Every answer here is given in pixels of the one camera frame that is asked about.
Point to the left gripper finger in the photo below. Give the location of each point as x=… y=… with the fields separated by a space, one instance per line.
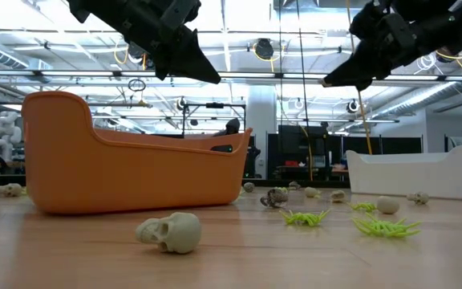
x=187 y=60
x=162 y=62

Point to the beige plastic skull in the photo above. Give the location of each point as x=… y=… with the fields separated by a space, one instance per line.
x=177 y=233
x=10 y=190
x=338 y=196
x=418 y=198
x=387 y=205
x=311 y=192

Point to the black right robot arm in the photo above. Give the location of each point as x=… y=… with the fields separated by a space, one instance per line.
x=455 y=24

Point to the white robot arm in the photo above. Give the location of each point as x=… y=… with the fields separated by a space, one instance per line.
x=4 y=132

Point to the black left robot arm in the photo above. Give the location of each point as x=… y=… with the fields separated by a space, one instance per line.
x=80 y=10

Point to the black room partition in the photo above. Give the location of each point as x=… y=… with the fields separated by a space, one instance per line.
x=395 y=145

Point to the person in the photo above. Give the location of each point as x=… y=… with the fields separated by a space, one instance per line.
x=231 y=126

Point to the black cabinet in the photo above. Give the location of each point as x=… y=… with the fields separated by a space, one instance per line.
x=295 y=144

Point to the white plastic bin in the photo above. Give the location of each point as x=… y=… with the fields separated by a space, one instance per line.
x=411 y=176

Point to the white square column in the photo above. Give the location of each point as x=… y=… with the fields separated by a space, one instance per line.
x=261 y=132

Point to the small red object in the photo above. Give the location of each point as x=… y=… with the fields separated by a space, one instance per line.
x=291 y=163

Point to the orange plastic bin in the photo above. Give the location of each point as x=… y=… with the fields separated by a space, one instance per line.
x=134 y=176

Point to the neon green plastic spider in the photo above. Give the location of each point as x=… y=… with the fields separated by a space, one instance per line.
x=363 y=207
x=383 y=229
x=284 y=188
x=305 y=218

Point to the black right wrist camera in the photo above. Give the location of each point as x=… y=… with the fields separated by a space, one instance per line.
x=365 y=20

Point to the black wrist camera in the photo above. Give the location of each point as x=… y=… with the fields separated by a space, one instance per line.
x=365 y=20
x=191 y=10

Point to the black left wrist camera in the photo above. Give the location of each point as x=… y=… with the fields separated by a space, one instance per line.
x=191 y=10

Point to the black metal frame rig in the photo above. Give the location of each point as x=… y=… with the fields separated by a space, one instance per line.
x=215 y=105

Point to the long ceiling light rail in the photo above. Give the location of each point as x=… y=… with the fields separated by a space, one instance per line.
x=255 y=74

